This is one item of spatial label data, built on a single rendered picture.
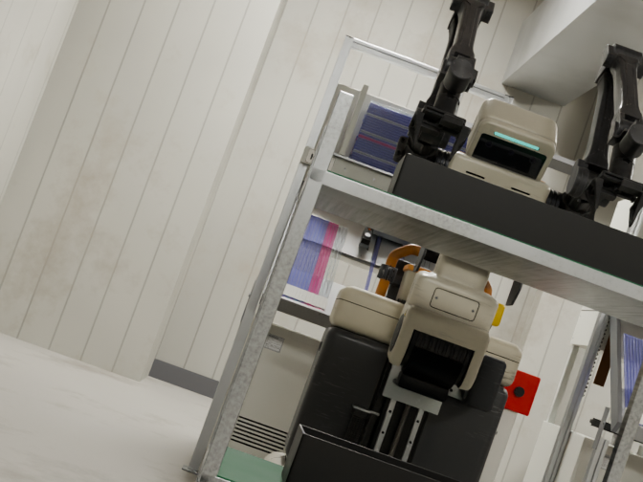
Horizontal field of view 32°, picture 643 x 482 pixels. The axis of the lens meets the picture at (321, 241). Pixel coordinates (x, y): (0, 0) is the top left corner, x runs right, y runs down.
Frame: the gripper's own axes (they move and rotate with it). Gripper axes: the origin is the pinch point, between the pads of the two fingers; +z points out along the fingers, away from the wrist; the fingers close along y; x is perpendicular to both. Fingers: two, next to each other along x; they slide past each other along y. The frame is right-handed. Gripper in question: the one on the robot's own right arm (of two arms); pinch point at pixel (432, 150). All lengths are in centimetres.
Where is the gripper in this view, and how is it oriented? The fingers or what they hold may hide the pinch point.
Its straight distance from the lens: 252.6
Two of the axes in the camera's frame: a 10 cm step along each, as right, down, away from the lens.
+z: -2.9, 8.1, -5.1
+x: -2.0, 4.7, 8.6
